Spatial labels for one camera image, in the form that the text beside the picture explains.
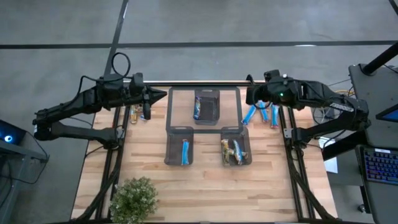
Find black pole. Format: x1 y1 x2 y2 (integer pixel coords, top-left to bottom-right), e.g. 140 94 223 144
362 42 398 76

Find black computer blue light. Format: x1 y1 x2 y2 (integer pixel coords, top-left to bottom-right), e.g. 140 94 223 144
0 119 27 146

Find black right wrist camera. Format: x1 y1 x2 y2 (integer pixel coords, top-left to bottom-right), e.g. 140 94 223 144
263 69 281 82

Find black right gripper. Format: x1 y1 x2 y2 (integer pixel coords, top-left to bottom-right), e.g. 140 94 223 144
245 77 299 110

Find white paper sheet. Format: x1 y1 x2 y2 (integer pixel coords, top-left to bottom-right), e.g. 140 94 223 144
317 136 339 174

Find black cart strut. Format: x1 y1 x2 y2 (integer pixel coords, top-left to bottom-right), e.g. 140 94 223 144
322 128 368 162

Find grey translucent plastic bin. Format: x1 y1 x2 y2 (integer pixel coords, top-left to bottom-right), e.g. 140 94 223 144
164 126 195 166
220 126 252 167
193 88 221 126

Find black aluminium rig frame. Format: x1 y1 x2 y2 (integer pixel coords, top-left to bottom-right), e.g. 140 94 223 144
71 80 338 224

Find snack bars pile left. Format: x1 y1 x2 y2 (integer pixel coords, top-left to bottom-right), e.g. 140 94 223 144
129 104 139 124

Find backlit laptop keyboard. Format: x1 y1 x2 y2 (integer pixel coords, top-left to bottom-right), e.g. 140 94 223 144
360 146 398 185

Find gold granola bar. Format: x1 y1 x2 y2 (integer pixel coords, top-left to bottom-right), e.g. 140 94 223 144
221 139 231 166

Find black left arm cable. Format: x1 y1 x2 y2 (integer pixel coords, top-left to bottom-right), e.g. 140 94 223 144
79 52 131 94

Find green potted plant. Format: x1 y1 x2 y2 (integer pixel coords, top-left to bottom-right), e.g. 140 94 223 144
108 176 159 224

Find blue granola bar pink ends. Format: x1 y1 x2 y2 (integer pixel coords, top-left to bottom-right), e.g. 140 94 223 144
270 104 280 129
181 139 190 166
259 101 270 123

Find grey equipment cart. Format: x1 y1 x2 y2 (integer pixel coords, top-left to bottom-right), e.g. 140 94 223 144
348 63 398 224

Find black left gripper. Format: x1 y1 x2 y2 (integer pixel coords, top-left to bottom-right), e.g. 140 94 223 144
124 84 168 121

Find grey side table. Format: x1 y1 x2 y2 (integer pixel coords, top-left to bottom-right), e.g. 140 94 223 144
0 130 50 224

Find black tablet blue screen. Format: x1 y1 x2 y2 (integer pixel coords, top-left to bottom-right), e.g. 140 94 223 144
375 104 398 124

